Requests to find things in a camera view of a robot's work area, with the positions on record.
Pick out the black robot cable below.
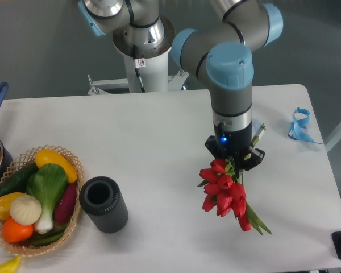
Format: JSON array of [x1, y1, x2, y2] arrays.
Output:
[[131, 44, 147, 93]]

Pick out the dark green cucumber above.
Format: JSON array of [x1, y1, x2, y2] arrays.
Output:
[[0, 163, 38, 197]]

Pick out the blue ribbon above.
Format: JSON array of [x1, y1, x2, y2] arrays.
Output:
[[288, 107, 323, 144]]

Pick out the red tulip bouquet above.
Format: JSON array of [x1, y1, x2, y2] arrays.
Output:
[[197, 123, 273, 235]]

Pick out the purple sweet potato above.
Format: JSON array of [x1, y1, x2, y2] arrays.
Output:
[[54, 184, 77, 222]]

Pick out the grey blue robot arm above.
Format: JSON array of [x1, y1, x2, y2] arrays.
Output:
[[78, 1, 283, 171]]

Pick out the green vegetable under basket items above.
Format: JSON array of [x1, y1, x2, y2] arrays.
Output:
[[31, 226, 67, 247]]

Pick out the woven wicker basket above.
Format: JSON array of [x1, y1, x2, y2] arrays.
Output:
[[0, 145, 84, 257]]

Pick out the dark grey ribbed vase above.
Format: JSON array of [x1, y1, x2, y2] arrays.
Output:
[[79, 176, 128, 233]]

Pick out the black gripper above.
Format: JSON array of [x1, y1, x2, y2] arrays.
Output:
[[205, 123, 265, 171]]

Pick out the yellow bell pepper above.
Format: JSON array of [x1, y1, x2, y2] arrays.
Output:
[[0, 192, 26, 221]]

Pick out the yellow banana tip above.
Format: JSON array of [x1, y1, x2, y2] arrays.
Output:
[[0, 256, 22, 273]]

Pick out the white steamed bun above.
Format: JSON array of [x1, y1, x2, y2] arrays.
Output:
[[10, 195, 42, 225]]

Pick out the green bok choy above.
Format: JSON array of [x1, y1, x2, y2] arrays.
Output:
[[26, 163, 68, 234]]

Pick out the orange fruit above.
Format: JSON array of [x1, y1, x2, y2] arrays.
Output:
[[2, 218, 34, 243]]

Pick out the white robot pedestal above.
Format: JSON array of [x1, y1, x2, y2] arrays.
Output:
[[88, 15, 189, 95]]

